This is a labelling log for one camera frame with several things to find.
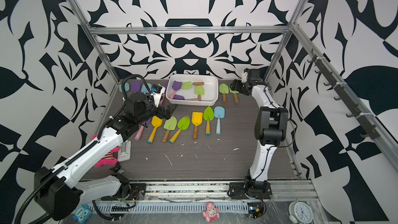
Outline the purple square shovel pink handle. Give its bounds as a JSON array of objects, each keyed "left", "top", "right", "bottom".
[{"left": 130, "top": 82, "right": 142, "bottom": 93}]

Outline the black corrugated cable hose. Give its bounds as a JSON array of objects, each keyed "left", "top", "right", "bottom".
[{"left": 13, "top": 74, "right": 150, "bottom": 224}]

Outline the light blue pointed shovel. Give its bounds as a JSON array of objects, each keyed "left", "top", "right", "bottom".
[{"left": 214, "top": 106, "right": 226, "bottom": 135}]

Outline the yellow toy shovel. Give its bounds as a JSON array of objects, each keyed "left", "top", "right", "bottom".
[{"left": 147, "top": 116, "right": 163, "bottom": 144}]

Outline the white brush block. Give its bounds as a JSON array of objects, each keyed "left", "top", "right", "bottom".
[{"left": 118, "top": 140, "right": 131, "bottom": 162}]

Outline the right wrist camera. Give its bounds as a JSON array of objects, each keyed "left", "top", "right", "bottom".
[{"left": 241, "top": 71, "right": 248, "bottom": 83}]

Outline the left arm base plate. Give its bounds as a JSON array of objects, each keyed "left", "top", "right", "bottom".
[{"left": 121, "top": 183, "right": 147, "bottom": 201}]

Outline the pink striped plush doll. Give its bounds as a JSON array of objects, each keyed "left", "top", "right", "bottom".
[{"left": 94, "top": 146, "right": 120, "bottom": 168}]

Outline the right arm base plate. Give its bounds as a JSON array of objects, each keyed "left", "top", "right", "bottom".
[{"left": 227, "top": 181, "right": 273, "bottom": 200}]

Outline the white slotted cable duct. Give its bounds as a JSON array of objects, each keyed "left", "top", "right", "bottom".
[{"left": 97, "top": 202, "right": 249, "bottom": 214}]

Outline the green shovel yellow blue-tipped handle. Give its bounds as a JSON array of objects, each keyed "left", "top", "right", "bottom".
[{"left": 203, "top": 106, "right": 214, "bottom": 136}]

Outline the green pointed shovel yellow handle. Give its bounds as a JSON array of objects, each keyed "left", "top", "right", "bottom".
[{"left": 169, "top": 115, "right": 191, "bottom": 144}]

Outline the small green circuit board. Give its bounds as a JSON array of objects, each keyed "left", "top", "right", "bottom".
[{"left": 248, "top": 203, "right": 265, "bottom": 219}]

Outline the green square shovel wooden handle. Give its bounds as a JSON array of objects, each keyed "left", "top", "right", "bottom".
[{"left": 181, "top": 82, "right": 205, "bottom": 90}]

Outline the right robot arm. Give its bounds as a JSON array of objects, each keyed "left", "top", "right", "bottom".
[{"left": 231, "top": 68, "right": 288, "bottom": 191}]

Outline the white plastic storage box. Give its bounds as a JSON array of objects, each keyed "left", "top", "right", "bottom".
[{"left": 166, "top": 74, "right": 219, "bottom": 106}]

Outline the pink bear toy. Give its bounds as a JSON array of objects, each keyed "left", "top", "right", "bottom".
[{"left": 202, "top": 202, "right": 220, "bottom": 223}]

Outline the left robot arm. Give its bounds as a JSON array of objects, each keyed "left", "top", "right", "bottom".
[{"left": 33, "top": 93, "right": 177, "bottom": 220}]

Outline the black wall hook rack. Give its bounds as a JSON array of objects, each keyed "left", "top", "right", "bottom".
[{"left": 309, "top": 54, "right": 382, "bottom": 140}]

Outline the green shovel brown wooden handle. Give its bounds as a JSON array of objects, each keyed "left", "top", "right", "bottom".
[{"left": 219, "top": 84, "right": 229, "bottom": 103}]

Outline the blue owl toy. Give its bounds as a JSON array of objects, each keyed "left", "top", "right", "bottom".
[{"left": 73, "top": 204, "right": 92, "bottom": 224}]

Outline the blue toy shovel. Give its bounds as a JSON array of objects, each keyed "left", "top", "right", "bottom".
[{"left": 141, "top": 84, "right": 152, "bottom": 94}]

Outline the white alarm clock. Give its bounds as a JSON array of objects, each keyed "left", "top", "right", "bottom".
[{"left": 288, "top": 201, "right": 314, "bottom": 224}]

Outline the yellow shovel wooden handle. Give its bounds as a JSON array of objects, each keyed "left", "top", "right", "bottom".
[{"left": 192, "top": 112, "right": 203, "bottom": 141}]

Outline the purple pointed shovel pink handle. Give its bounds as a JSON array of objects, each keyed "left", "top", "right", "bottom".
[{"left": 134, "top": 118, "right": 151, "bottom": 141}]

